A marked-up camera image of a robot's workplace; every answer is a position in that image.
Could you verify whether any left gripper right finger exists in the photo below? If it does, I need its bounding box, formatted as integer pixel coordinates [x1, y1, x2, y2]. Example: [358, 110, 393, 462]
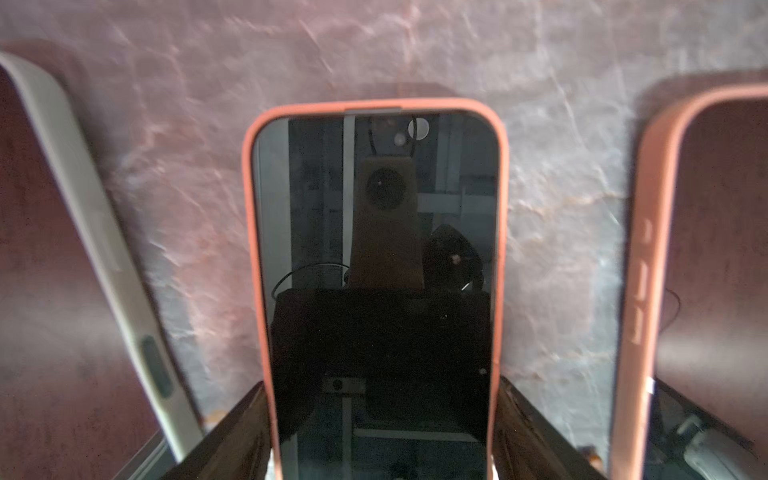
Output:
[491, 377, 605, 479]

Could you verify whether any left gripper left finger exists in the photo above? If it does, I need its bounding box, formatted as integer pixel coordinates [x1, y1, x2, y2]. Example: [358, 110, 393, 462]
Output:
[162, 382, 272, 480]

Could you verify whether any black phone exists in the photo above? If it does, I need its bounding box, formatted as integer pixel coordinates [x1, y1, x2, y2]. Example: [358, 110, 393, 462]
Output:
[1, 52, 204, 479]
[608, 82, 767, 479]
[242, 98, 508, 479]

